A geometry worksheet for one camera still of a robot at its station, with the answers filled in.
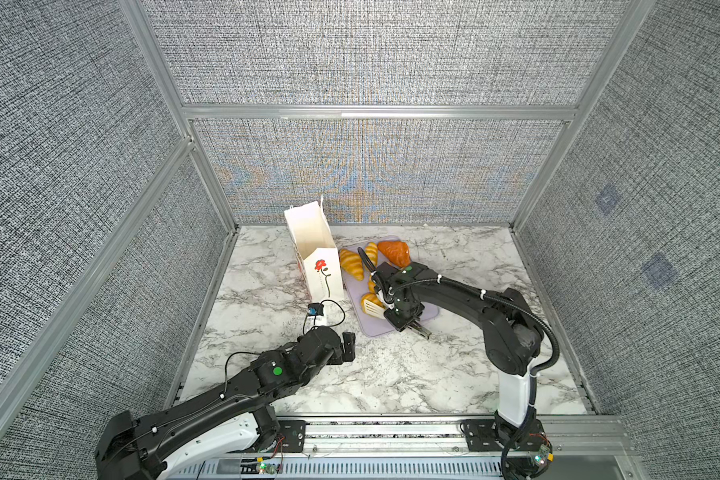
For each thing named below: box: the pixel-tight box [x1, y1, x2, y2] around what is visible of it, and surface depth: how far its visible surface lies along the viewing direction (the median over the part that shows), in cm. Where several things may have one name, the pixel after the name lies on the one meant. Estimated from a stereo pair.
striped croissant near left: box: [360, 292, 386, 314], surface depth 92 cm
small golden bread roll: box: [364, 242, 379, 267], surface depth 112 cm
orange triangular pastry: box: [377, 240, 411, 268], surface depth 108 cm
